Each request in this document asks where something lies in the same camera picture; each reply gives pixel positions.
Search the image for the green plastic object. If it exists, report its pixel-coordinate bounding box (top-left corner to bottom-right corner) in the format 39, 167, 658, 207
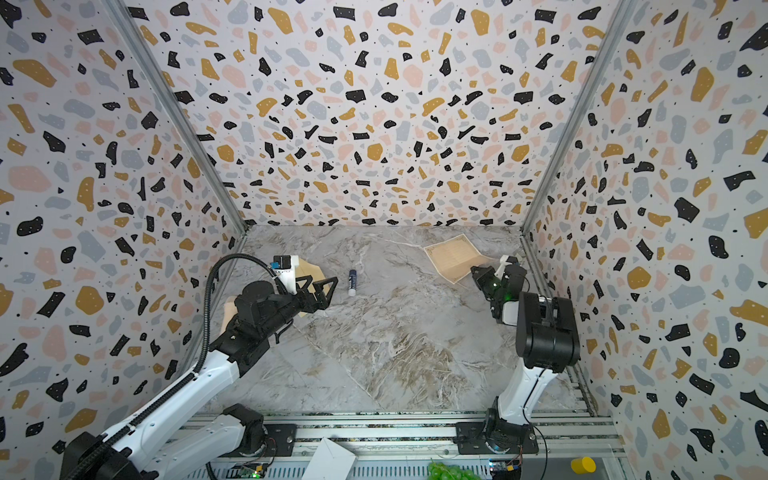
427, 462, 480, 480

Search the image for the right aluminium corner post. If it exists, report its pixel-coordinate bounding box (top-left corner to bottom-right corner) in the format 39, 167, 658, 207
521, 0, 637, 239

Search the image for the left aluminium corner post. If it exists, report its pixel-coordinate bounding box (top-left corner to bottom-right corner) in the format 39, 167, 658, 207
104, 1, 247, 236

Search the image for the aluminium corner post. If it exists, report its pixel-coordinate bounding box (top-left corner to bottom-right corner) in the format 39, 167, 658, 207
104, 1, 247, 236
521, 0, 637, 239

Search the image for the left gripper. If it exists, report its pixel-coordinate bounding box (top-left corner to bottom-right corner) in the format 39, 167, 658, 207
261, 273, 336, 340

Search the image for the wooden roller pin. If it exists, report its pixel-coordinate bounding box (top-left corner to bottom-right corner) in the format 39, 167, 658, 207
220, 296, 238, 333

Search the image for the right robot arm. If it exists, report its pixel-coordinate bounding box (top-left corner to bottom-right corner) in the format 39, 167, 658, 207
471, 256, 580, 453

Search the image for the right circuit board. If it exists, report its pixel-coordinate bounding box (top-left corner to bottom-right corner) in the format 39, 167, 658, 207
489, 459, 522, 480

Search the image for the blue white glue stick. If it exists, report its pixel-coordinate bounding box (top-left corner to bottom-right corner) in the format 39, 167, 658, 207
348, 269, 358, 297

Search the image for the black corrugated cable conduit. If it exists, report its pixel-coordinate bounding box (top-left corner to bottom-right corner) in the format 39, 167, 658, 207
62, 253, 280, 480

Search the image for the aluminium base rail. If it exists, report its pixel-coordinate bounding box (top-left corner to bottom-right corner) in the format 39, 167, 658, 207
171, 412, 634, 479

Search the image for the yellow round object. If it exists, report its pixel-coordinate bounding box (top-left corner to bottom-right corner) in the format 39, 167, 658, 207
570, 456, 597, 475

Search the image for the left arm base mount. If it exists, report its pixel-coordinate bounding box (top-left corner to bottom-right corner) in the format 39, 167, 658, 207
222, 423, 297, 458

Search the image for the white paper sheet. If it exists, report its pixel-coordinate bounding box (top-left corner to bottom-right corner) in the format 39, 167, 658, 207
302, 438, 357, 480

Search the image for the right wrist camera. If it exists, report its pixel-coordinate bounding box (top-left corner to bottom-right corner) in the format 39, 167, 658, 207
495, 255, 519, 279

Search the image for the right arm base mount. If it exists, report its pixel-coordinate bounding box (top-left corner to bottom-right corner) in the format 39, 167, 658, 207
454, 422, 539, 456

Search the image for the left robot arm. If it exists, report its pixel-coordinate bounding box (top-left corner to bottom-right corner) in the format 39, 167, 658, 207
60, 276, 338, 479

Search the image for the cream paper letter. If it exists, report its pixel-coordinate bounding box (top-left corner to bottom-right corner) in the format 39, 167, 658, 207
423, 234, 497, 284

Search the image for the small circuit board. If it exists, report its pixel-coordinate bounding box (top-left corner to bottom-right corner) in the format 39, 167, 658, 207
226, 462, 269, 479

